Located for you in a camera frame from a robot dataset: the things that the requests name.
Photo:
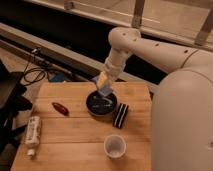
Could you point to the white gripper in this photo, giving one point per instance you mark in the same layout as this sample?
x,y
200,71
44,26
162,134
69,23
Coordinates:
x,y
113,67

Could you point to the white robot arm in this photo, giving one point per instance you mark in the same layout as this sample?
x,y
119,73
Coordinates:
x,y
182,107

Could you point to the black white striped block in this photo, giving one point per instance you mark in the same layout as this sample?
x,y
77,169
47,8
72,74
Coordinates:
x,y
120,115

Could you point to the wooden board table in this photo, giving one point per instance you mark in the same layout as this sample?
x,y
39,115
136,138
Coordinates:
x,y
76,142

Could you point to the black chair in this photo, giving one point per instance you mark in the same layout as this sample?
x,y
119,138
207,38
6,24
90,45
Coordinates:
x,y
12,102

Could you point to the red chili pepper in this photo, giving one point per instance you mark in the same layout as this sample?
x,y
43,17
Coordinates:
x,y
60,108

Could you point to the dark ceramic bowl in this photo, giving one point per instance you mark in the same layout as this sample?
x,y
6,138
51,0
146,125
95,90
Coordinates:
x,y
98,105

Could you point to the white toothpaste tube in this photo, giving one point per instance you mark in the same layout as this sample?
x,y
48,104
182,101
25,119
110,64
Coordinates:
x,y
33,132

